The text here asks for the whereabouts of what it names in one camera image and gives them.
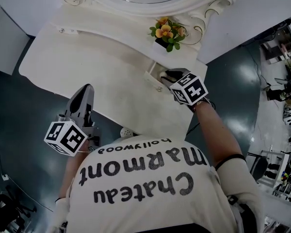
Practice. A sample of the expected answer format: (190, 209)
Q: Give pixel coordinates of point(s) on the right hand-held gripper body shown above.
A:
(189, 88)

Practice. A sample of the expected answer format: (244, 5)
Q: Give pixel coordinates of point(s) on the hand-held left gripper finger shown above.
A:
(78, 101)
(89, 116)

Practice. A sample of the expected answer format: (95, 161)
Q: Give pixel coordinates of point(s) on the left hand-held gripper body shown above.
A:
(65, 137)

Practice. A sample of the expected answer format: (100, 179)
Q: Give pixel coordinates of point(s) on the small white drawer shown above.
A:
(152, 80)

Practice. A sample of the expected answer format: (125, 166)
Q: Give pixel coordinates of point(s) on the white ornate dressing table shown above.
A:
(99, 69)

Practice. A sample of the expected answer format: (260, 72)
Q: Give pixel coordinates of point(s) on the person's left forearm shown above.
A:
(70, 173)

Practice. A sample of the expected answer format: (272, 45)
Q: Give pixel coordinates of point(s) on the person's right forearm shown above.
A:
(215, 135)

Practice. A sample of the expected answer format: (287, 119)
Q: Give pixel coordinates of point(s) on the white perforated clog shoe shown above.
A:
(128, 132)

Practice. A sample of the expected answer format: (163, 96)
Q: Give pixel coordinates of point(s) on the orange flowers white pot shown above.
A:
(166, 31)

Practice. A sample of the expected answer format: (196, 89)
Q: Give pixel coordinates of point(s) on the white power strip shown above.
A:
(4, 177)

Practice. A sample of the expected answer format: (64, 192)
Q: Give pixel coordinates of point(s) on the person's white left sleeve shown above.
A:
(59, 215)

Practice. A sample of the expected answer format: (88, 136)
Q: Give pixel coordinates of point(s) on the person's white sleeve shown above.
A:
(242, 190)
(59, 215)

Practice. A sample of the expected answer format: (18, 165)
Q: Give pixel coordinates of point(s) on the black office chair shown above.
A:
(7, 207)

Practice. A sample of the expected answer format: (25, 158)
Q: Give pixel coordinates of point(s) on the grey open shelf cabinet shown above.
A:
(276, 45)

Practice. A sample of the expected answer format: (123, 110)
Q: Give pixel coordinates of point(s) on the cream printed t-shirt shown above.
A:
(140, 203)

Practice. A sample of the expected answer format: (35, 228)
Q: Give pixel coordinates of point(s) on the grey chair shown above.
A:
(259, 166)

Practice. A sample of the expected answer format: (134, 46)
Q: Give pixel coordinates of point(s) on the person's white right sleeve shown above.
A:
(242, 190)

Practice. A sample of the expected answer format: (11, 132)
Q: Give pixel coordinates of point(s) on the oval mirror white frame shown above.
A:
(140, 7)

